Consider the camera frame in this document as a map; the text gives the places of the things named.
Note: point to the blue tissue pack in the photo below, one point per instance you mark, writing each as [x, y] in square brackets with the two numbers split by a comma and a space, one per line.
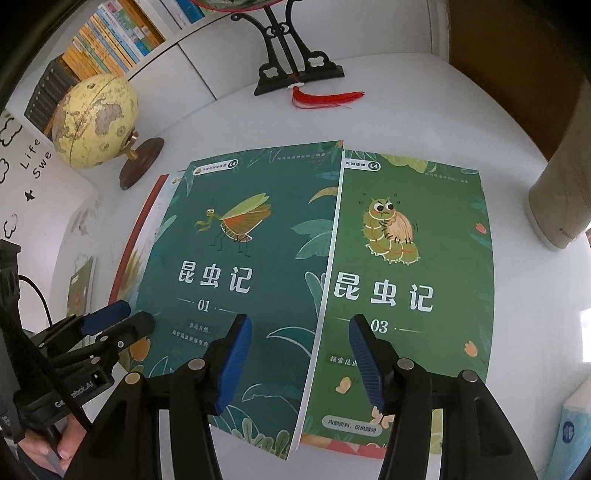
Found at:
[575, 434]

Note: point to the brown wooden panel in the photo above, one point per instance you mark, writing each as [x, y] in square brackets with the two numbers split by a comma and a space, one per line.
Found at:
[508, 69]

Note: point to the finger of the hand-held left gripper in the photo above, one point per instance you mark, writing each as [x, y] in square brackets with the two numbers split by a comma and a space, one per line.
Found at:
[104, 317]
[136, 325]

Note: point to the wall decal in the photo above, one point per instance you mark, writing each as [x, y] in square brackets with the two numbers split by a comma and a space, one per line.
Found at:
[32, 161]

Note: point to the row of colourful books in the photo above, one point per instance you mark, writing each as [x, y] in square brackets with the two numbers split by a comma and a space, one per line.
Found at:
[115, 37]

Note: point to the beige cylindrical appliance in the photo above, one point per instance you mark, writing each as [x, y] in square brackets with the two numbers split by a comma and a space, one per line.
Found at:
[563, 184]

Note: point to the person's left hand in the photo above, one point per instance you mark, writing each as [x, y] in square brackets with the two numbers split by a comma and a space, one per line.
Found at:
[71, 436]

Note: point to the yellow desk globe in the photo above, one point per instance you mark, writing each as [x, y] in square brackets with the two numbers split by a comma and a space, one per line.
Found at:
[92, 120]

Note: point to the white farm animals book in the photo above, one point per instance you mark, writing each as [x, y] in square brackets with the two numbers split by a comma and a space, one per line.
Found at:
[147, 230]

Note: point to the white bookshelf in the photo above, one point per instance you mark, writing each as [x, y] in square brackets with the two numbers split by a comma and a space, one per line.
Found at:
[207, 60]

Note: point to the green caterpillar book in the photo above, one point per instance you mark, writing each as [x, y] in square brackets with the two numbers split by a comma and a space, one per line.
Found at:
[415, 286]

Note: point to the dark green mantis book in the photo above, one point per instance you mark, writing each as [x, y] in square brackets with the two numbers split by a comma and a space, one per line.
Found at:
[258, 258]

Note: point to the red tassel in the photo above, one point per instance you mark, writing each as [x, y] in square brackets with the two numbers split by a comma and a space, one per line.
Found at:
[323, 99]

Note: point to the black ornate fan stand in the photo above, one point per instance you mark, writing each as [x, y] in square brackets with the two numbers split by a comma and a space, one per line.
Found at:
[295, 79]

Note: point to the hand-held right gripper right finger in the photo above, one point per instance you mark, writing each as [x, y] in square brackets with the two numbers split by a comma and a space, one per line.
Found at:
[364, 364]

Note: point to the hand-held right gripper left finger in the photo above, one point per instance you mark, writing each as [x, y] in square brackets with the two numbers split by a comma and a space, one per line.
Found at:
[235, 364]

